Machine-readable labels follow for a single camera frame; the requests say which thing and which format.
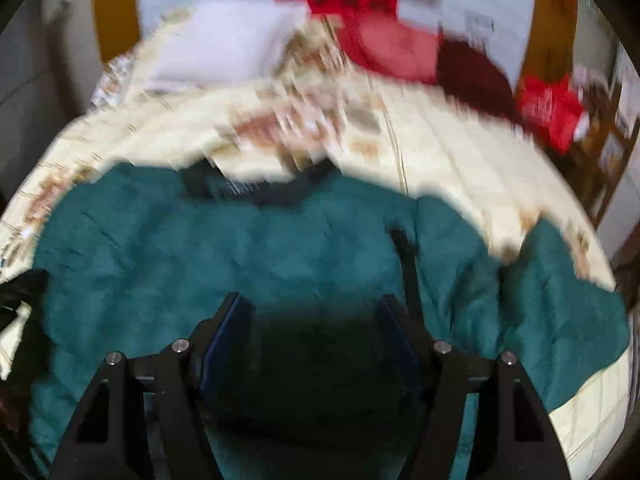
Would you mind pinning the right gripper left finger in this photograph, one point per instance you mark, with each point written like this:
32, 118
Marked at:
142, 418

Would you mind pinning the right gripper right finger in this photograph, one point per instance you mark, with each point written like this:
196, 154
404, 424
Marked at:
513, 434

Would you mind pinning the green puffer jacket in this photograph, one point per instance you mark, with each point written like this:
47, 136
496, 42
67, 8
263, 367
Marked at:
139, 257

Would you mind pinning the wooden chair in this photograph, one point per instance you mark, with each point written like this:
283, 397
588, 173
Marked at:
602, 156

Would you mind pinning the white square pillow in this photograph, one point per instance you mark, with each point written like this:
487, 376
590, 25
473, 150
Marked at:
226, 42

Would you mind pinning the floral cream bed quilt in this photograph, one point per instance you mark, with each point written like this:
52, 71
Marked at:
405, 136

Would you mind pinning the red plastic bag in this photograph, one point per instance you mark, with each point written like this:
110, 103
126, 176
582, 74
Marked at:
553, 112

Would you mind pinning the dark red velvet cushion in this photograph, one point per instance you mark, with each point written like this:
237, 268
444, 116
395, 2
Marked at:
470, 77

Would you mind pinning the red heart-shaped cushion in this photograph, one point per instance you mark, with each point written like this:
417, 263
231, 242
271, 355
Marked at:
383, 45

